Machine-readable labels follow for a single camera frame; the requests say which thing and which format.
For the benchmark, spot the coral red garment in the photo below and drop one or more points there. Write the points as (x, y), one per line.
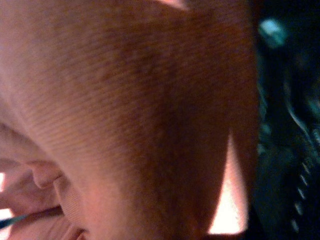
(125, 100)

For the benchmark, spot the grey washing machine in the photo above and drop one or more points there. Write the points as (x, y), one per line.
(287, 125)

